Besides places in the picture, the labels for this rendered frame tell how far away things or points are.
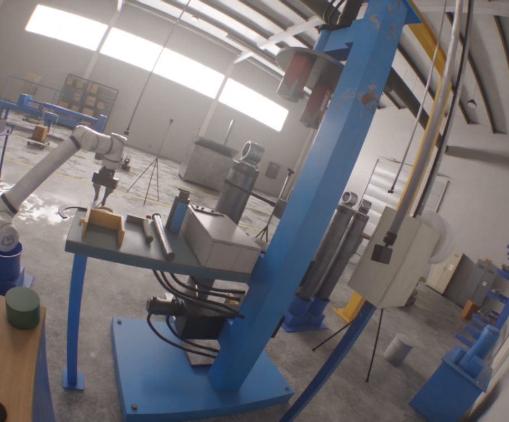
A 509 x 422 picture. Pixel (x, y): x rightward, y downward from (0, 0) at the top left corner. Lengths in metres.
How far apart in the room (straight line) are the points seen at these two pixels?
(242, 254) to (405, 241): 0.68
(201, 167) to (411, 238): 8.82
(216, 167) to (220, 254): 8.68
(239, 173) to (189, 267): 1.03
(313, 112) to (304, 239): 0.95
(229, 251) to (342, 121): 0.78
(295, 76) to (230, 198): 0.96
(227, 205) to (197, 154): 7.56
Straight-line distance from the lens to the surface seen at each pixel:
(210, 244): 1.04
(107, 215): 1.11
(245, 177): 1.92
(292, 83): 1.59
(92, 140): 1.23
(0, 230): 1.18
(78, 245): 0.97
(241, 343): 1.55
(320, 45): 1.90
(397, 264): 1.15
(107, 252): 0.97
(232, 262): 1.11
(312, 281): 2.97
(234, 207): 1.95
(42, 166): 1.33
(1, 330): 0.79
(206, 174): 9.64
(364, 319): 1.34
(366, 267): 1.22
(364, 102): 1.39
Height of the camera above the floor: 1.51
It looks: 9 degrees down
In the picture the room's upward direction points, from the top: 23 degrees clockwise
